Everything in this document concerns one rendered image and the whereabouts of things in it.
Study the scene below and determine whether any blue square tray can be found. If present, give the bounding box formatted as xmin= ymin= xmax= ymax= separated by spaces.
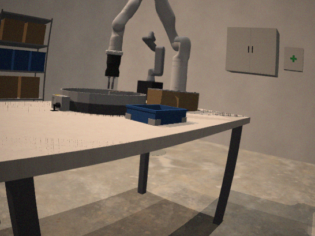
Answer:
xmin=125 ymin=104 xmax=188 ymax=126

